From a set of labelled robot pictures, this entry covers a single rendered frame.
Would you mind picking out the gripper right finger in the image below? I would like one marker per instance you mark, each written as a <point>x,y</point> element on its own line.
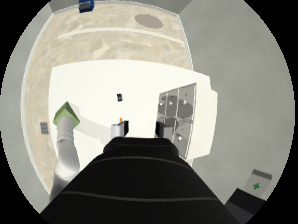
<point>163,131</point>

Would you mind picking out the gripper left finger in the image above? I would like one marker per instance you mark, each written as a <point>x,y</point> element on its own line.
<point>120,130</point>

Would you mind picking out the grey drawer front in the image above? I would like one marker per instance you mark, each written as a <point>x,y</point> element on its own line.
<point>183,133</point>
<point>172,106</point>
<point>170,122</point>
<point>186,103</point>
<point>162,104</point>
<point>161,120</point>

